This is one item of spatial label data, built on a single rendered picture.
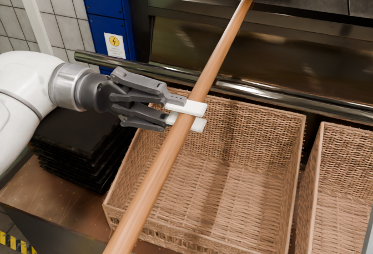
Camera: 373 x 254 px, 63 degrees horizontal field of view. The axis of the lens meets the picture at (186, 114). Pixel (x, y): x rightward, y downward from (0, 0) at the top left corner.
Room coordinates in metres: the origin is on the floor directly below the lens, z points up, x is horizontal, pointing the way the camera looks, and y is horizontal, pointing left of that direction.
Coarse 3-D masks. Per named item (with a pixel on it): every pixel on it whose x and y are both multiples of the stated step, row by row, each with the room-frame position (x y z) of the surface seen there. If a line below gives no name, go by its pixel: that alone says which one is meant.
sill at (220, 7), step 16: (160, 0) 0.97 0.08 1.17; (176, 0) 0.95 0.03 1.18; (192, 0) 0.94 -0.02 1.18; (208, 0) 0.94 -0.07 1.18; (224, 0) 0.94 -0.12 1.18; (224, 16) 0.90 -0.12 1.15; (256, 16) 0.87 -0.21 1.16; (272, 16) 0.85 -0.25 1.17; (288, 16) 0.84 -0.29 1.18; (304, 16) 0.83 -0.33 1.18; (320, 16) 0.83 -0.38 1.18; (336, 16) 0.83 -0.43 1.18; (352, 16) 0.83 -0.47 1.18; (320, 32) 0.80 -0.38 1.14; (336, 32) 0.79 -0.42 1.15; (352, 32) 0.78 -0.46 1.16; (368, 32) 0.76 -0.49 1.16
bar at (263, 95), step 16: (96, 64) 0.62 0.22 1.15; (112, 64) 0.61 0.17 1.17; (128, 64) 0.60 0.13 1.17; (144, 64) 0.59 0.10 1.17; (176, 80) 0.55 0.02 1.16; (192, 80) 0.54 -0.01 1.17; (224, 80) 0.53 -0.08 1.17; (240, 96) 0.50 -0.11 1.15; (256, 96) 0.49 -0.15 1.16; (272, 96) 0.48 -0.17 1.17; (288, 96) 0.48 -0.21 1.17; (304, 96) 0.48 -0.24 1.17; (320, 112) 0.45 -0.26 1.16; (336, 112) 0.44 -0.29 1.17; (352, 112) 0.43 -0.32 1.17; (368, 112) 0.43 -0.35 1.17; (368, 224) 0.29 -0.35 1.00; (368, 240) 0.26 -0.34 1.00
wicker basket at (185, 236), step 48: (144, 144) 0.77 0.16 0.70; (192, 144) 0.83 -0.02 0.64; (240, 144) 0.79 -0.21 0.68; (288, 144) 0.75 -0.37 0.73; (192, 192) 0.63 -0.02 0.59; (240, 192) 0.64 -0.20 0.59; (288, 192) 0.56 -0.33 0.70; (144, 240) 0.46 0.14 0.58; (192, 240) 0.41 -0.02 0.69; (240, 240) 0.45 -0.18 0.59; (288, 240) 0.38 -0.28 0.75
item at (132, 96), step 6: (132, 90) 0.45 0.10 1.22; (138, 90) 0.44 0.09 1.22; (114, 96) 0.43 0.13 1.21; (120, 96) 0.43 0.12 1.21; (126, 96) 0.43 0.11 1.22; (132, 96) 0.43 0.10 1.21; (138, 96) 0.42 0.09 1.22; (144, 96) 0.42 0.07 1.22; (150, 96) 0.42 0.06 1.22; (156, 96) 0.42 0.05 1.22; (144, 102) 0.42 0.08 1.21; (150, 102) 0.42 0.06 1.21; (156, 102) 0.41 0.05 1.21; (162, 102) 0.40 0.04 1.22
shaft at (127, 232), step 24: (240, 24) 0.75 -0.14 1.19; (216, 48) 0.61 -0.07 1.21; (216, 72) 0.53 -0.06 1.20; (192, 96) 0.44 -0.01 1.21; (192, 120) 0.38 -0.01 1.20; (168, 144) 0.32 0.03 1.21; (168, 168) 0.28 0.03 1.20; (144, 192) 0.23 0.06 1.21; (144, 216) 0.20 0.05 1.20; (120, 240) 0.17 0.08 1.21
